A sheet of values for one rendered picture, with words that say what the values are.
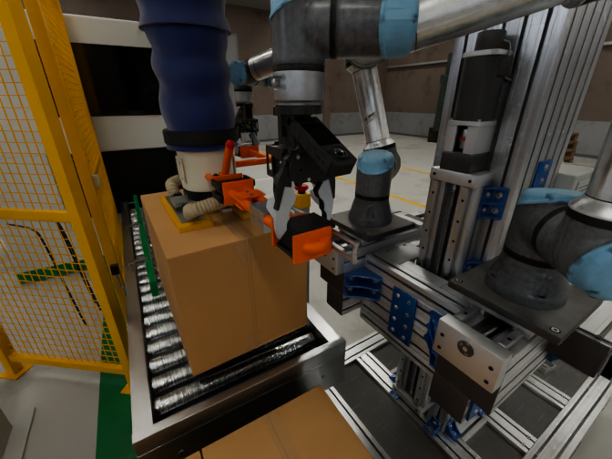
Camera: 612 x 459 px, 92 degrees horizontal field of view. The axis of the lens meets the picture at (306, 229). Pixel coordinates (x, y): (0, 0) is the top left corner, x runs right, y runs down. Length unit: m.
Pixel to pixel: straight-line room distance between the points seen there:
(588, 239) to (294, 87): 0.48
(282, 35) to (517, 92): 0.63
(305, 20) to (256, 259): 0.60
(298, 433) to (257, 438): 0.12
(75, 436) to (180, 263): 1.32
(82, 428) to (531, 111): 2.12
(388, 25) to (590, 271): 0.44
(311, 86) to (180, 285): 0.58
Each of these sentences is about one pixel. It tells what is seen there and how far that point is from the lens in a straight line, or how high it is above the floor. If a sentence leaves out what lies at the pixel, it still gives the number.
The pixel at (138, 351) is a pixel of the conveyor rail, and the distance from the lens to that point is 1.30.
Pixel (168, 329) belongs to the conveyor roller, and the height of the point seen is 0.54.
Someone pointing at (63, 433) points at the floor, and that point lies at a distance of 2.02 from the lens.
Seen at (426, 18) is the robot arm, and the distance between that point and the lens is 0.59.
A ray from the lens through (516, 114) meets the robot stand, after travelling 0.92.
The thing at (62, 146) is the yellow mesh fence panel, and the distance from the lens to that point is 1.43.
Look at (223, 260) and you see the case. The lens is 0.82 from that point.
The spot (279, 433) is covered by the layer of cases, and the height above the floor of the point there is 0.54.
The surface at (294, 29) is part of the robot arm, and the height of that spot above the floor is 1.51.
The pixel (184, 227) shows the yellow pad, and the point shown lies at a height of 1.10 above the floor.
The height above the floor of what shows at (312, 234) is 1.23.
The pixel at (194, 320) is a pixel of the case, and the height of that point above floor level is 0.88.
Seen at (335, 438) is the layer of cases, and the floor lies 0.54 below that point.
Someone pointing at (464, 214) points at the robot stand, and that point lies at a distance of 0.91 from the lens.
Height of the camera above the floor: 1.43
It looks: 24 degrees down
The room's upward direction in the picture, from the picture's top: straight up
